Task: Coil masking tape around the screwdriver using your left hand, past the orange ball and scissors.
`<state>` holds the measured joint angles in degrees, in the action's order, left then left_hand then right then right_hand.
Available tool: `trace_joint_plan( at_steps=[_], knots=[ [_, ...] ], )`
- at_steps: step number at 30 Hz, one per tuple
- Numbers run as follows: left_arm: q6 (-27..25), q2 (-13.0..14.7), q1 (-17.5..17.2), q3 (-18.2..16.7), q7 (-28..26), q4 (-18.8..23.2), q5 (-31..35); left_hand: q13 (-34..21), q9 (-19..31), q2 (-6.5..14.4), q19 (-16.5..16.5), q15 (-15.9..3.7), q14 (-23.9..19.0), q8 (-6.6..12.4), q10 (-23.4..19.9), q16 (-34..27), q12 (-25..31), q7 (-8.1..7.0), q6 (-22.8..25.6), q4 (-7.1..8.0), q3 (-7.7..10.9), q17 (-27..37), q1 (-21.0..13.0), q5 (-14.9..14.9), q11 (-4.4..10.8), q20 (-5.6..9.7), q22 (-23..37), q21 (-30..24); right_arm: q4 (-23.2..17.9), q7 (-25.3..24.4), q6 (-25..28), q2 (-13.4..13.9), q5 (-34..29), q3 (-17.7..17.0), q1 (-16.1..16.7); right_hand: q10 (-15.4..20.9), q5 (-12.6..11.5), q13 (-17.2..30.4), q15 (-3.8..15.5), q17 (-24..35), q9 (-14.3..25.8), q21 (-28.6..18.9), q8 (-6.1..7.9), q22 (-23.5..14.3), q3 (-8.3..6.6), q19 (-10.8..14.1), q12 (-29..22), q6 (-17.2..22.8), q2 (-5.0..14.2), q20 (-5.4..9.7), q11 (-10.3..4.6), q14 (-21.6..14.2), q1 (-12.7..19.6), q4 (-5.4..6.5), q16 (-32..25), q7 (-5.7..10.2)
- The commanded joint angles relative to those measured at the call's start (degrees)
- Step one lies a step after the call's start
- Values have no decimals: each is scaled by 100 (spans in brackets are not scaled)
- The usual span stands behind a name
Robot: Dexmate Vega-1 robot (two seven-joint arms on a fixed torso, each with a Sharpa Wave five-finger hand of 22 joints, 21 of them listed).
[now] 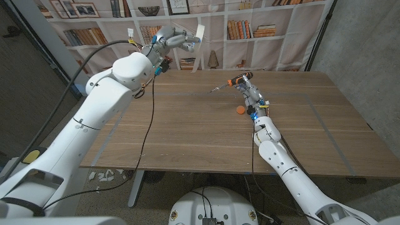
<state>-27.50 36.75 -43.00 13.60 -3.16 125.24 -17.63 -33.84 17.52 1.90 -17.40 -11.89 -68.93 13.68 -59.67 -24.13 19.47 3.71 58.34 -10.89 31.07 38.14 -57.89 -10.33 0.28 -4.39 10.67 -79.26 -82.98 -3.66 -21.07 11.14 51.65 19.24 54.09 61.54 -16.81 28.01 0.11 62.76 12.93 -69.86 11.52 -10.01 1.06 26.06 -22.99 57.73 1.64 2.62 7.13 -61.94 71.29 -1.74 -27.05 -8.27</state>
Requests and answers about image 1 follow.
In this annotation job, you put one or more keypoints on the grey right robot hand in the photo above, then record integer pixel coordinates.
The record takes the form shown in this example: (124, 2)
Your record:
(253, 93)

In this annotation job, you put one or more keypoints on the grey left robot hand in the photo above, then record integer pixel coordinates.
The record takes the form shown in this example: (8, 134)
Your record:
(167, 40)

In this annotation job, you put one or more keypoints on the orange black screwdriver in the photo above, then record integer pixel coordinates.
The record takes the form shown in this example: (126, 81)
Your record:
(239, 79)

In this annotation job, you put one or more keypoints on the cream masking tape roll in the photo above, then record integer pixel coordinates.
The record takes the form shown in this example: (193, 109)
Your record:
(200, 34)

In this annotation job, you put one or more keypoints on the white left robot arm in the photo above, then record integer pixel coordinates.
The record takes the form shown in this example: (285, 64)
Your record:
(93, 125)

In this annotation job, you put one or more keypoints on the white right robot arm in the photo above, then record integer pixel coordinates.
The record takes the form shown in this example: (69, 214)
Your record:
(290, 175)

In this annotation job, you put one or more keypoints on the small orange ball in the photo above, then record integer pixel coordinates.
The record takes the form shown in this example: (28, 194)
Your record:
(240, 110)

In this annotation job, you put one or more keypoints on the printed bookshelf backdrop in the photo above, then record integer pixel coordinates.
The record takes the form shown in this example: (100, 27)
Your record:
(265, 40)

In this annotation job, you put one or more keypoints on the black backdrop stand pole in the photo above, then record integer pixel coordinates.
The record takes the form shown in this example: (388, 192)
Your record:
(318, 37)

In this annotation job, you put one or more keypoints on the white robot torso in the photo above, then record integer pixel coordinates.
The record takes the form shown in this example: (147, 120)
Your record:
(215, 203)

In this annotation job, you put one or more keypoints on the white paper scraps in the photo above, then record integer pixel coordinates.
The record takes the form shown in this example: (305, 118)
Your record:
(106, 175)

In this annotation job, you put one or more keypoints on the white table leg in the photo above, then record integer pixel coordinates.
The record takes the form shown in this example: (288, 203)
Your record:
(136, 187)

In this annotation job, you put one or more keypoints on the yellow black floor object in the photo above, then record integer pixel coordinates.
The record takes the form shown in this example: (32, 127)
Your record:
(31, 155)

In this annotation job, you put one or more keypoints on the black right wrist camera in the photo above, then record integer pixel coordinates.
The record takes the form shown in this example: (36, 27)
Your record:
(251, 112)

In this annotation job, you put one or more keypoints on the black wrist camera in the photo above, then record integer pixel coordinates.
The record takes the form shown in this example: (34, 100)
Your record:
(251, 112)
(164, 66)

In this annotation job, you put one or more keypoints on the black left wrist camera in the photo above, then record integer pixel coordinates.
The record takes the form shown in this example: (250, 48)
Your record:
(164, 66)

